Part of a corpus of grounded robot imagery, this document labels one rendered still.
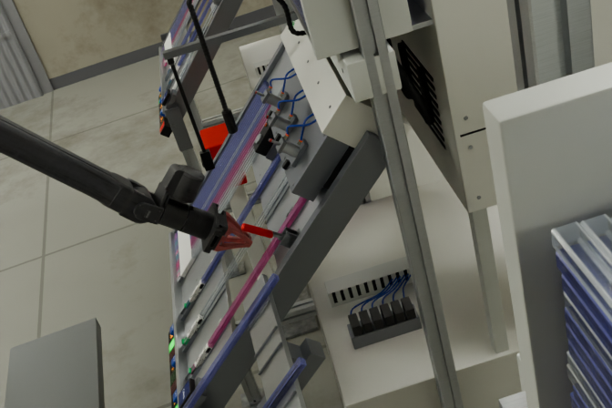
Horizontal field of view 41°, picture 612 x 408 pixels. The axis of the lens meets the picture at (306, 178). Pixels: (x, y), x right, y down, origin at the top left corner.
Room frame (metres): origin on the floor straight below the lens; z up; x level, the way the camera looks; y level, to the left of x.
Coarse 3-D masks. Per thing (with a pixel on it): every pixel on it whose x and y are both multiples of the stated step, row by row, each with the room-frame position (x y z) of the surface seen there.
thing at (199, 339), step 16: (208, 256) 1.59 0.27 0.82; (224, 256) 1.52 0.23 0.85; (192, 272) 1.62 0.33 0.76; (224, 272) 1.46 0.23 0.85; (192, 288) 1.56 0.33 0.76; (208, 288) 1.48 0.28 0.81; (224, 288) 1.40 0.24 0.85; (192, 304) 1.50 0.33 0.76; (224, 304) 1.36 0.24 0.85; (192, 320) 1.46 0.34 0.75; (208, 320) 1.39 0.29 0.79; (192, 336) 1.39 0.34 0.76; (208, 336) 1.34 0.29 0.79; (224, 336) 1.27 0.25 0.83; (192, 352) 1.36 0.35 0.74; (208, 368) 1.25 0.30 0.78
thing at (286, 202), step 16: (288, 64) 1.80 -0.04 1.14; (256, 160) 1.65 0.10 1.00; (272, 160) 1.56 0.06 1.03; (256, 176) 1.59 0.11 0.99; (272, 176) 1.51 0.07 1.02; (272, 192) 1.46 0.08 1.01; (288, 192) 1.39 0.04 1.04; (320, 192) 1.27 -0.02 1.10; (288, 208) 1.35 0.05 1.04; (304, 208) 1.29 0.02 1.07; (272, 224) 1.37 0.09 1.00; (304, 224) 1.25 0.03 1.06
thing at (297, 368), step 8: (296, 360) 0.89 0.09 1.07; (304, 360) 0.89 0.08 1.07; (296, 368) 0.88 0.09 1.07; (288, 376) 0.88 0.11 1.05; (296, 376) 0.88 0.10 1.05; (280, 384) 0.89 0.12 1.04; (288, 384) 0.88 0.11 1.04; (280, 392) 0.88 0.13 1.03; (272, 400) 0.88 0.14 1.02; (280, 400) 0.88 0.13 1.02
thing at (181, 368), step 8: (176, 272) 1.69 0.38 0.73; (176, 280) 1.65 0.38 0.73; (176, 288) 1.62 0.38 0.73; (176, 296) 1.59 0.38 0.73; (176, 304) 1.55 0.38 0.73; (176, 312) 1.52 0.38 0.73; (176, 320) 1.49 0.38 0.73; (176, 328) 1.46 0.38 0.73; (184, 328) 1.47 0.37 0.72; (176, 336) 1.44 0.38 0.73; (184, 336) 1.44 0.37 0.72; (176, 344) 1.41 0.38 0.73; (176, 352) 1.39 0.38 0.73; (184, 352) 1.39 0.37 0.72; (176, 360) 1.36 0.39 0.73; (184, 360) 1.36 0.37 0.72; (176, 368) 1.34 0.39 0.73; (184, 368) 1.34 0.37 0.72; (176, 376) 1.32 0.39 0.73; (184, 376) 1.31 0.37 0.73; (184, 384) 1.29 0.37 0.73
